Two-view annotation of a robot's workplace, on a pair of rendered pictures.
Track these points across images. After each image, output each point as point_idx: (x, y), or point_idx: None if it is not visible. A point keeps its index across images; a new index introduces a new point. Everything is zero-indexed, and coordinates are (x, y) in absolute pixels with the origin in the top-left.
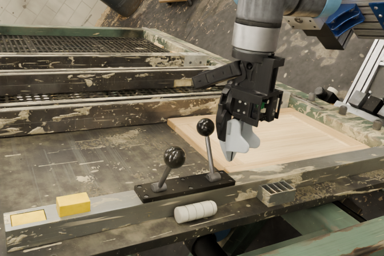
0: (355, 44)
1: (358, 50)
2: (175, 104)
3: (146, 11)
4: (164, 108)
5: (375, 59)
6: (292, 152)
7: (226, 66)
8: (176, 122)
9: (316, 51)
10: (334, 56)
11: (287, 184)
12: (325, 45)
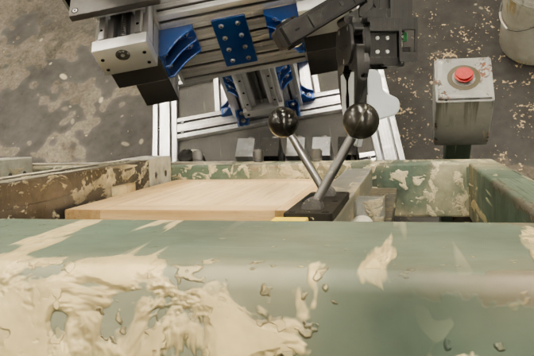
0: (107, 131)
1: (116, 137)
2: (67, 182)
3: None
4: (55, 191)
5: (168, 133)
6: (290, 194)
7: None
8: (88, 208)
9: (45, 157)
10: (79, 156)
11: (368, 196)
12: (148, 98)
